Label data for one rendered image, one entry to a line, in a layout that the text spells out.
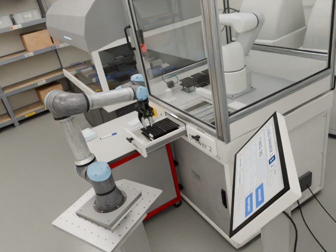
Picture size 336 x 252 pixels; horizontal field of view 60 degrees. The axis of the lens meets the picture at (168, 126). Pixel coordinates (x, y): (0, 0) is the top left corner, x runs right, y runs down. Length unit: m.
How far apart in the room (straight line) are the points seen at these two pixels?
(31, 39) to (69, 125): 3.98
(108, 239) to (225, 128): 0.82
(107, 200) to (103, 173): 0.16
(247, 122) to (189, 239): 1.12
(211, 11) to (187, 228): 1.70
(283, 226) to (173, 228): 1.33
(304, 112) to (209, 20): 0.98
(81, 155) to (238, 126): 0.87
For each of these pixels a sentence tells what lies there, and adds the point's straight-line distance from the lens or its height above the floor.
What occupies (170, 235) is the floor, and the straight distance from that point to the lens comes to 2.47.
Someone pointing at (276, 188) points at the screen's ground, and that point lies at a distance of 1.03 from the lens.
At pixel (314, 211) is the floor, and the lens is 2.62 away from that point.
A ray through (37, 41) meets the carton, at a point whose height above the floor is 1.21.
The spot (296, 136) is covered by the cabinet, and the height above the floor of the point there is 0.71.
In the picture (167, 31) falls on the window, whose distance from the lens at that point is 1.81.
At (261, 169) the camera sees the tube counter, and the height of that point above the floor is 1.11.
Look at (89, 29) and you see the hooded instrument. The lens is 2.55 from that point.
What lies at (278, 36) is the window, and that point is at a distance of 1.75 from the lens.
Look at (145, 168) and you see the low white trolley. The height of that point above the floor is 0.55.
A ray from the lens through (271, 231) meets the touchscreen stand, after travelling 1.37.
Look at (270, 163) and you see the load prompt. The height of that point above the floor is 1.15.
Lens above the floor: 1.83
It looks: 28 degrees down
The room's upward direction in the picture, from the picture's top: 12 degrees counter-clockwise
